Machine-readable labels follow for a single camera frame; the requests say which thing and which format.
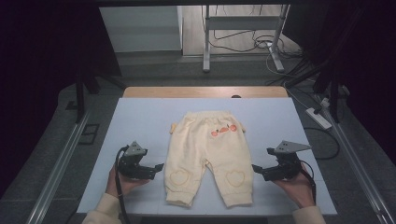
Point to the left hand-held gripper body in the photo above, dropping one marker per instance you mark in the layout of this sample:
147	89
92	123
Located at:
134	158

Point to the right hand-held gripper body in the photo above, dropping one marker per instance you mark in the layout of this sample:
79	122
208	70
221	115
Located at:
288	158

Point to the cream baby pants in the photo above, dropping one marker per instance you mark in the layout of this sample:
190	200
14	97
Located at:
208	155

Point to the person's left hand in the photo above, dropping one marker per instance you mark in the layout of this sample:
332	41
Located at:
124	185

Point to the person's right hand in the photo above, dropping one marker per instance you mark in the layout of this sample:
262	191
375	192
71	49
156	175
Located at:
297	188

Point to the light blue table mat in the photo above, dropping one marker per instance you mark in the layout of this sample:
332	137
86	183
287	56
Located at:
143	124

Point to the white power strip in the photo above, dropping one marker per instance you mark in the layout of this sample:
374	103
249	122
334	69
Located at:
318	118

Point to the dark floor plate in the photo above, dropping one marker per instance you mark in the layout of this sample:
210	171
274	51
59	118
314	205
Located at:
89	133

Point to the black metal stand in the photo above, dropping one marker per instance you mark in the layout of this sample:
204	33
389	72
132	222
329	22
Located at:
81	93
333	93

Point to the wooden table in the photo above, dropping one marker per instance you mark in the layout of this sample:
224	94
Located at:
186	92

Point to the white metal stand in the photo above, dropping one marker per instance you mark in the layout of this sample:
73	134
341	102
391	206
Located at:
239	22

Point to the aluminium floor rail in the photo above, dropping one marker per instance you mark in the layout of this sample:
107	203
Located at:
59	168
361	174

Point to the white wall panel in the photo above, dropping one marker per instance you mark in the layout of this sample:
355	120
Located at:
140	29

